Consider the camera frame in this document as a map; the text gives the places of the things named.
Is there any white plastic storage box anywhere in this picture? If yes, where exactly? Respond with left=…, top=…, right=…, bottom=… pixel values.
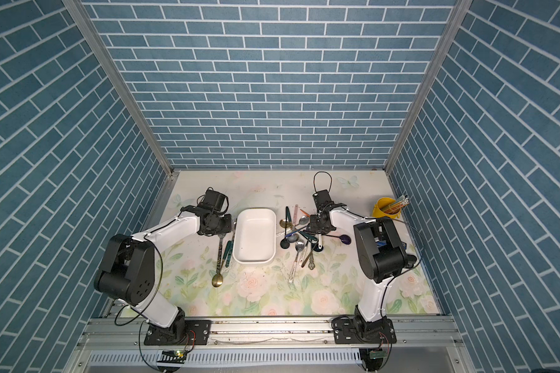
left=233, top=208, right=276, bottom=265

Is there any gold spoon dark green handle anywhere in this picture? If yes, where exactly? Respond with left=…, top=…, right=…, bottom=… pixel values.
left=212, top=236, right=235, bottom=288

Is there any silver spoon green marbled handle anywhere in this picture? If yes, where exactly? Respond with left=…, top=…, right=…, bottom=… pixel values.
left=216, top=233, right=226, bottom=275

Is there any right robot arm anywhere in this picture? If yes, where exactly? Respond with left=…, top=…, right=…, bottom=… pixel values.
left=308, top=205, right=418, bottom=345

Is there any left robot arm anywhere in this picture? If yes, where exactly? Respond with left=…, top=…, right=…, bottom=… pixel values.
left=94, top=206, right=233, bottom=346

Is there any long silver spoon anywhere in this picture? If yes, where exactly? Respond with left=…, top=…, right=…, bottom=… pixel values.
left=289, top=240, right=306, bottom=284

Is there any rainbow iridescent spoon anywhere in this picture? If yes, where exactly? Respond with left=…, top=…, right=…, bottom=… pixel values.
left=324, top=234, right=352, bottom=245

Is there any black spoon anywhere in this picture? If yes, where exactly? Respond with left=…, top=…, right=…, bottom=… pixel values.
left=280, top=207, right=292, bottom=250

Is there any small silver spoon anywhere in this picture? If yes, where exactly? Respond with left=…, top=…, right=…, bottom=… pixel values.
left=301, top=245, right=316, bottom=270

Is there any yellow cup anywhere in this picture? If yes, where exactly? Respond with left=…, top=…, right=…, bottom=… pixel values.
left=372, top=197, right=400, bottom=219

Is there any floral table mat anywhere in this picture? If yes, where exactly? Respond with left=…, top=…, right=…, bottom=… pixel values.
left=120, top=170, right=442, bottom=318

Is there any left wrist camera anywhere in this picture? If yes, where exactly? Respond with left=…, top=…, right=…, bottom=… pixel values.
left=198, top=187, right=230, bottom=214

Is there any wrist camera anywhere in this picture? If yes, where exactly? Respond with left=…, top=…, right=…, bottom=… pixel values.
left=198, top=187, right=230, bottom=214
left=313, top=190, right=334, bottom=212

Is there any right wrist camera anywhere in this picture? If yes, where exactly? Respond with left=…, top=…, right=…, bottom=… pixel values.
left=313, top=190, right=334, bottom=212

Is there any aluminium front rail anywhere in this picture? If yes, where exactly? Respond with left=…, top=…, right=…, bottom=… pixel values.
left=77, top=315, right=464, bottom=351

